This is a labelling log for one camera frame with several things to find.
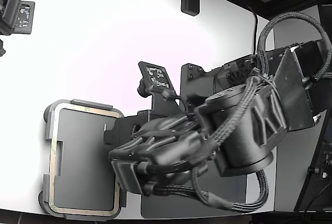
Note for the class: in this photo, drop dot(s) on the black six-joint robot arm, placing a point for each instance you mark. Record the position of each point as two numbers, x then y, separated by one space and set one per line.
246 136

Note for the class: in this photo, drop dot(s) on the black equipment stand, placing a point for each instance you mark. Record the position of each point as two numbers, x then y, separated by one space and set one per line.
324 104

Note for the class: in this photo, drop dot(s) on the gray frame holder jig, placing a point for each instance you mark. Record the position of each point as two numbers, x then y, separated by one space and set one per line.
85 156

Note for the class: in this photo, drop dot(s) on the idle gripper black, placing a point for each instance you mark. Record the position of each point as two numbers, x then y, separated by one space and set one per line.
9 8

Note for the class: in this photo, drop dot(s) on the dark grey flat mat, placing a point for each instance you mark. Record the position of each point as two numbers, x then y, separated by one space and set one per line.
160 208

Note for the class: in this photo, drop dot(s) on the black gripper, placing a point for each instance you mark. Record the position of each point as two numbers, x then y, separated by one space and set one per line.
171 141

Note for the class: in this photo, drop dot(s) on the idle gripper camera board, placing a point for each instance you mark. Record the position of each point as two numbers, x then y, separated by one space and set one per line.
26 17

